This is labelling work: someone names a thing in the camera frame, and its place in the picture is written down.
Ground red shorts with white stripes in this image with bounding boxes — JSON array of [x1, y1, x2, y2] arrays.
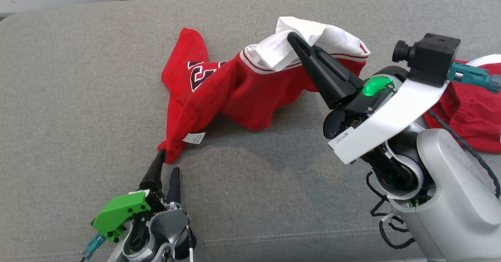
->
[[423, 54, 501, 154]]

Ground grey fabric sofa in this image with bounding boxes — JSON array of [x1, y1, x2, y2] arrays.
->
[[0, 0, 501, 262]]

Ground camera cable teal plug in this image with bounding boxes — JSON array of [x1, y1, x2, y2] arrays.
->
[[447, 60, 501, 94], [80, 232, 107, 262]]

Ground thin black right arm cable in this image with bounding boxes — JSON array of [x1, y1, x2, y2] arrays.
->
[[426, 109, 501, 200]]

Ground red white Bulls jersey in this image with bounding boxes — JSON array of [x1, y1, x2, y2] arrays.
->
[[158, 16, 370, 164]]

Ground black right arm cable loops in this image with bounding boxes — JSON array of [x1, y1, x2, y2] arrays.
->
[[365, 171, 416, 250]]

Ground left camera cable teal plug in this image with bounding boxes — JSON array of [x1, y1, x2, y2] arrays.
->
[[80, 232, 107, 262]]

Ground right camera cable teal plug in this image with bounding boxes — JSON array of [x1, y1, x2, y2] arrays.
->
[[447, 60, 501, 94]]

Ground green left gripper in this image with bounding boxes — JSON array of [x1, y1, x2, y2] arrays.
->
[[92, 149, 182, 244]]

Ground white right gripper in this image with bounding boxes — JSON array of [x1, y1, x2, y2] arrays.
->
[[287, 32, 451, 165]]

